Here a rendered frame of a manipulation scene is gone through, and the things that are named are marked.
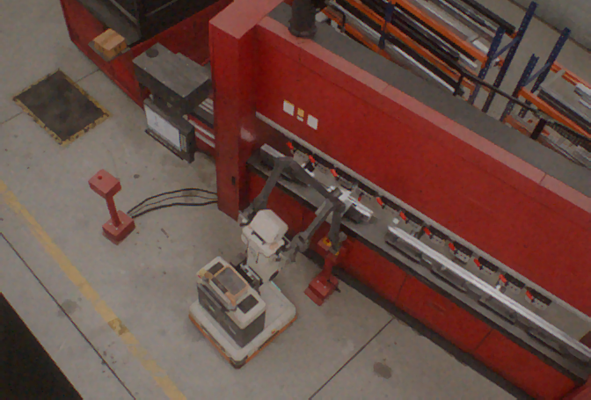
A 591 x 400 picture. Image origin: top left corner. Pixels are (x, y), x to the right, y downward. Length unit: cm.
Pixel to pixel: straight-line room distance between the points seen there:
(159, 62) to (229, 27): 59
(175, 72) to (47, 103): 282
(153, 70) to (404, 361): 308
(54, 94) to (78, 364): 290
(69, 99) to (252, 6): 314
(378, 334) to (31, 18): 515
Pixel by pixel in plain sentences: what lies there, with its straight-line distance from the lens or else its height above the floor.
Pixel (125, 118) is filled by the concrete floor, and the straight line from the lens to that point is 695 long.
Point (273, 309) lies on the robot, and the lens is 545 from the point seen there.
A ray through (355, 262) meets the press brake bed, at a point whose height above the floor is 45.
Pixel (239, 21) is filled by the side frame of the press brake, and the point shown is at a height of 230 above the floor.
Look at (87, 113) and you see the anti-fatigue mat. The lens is 703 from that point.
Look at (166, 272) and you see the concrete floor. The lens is 593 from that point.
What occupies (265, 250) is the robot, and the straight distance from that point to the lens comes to 460.
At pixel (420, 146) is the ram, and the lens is 424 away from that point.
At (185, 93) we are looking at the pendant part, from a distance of 448.
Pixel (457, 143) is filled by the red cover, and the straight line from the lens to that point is 403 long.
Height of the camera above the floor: 528
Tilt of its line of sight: 55 degrees down
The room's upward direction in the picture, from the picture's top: 7 degrees clockwise
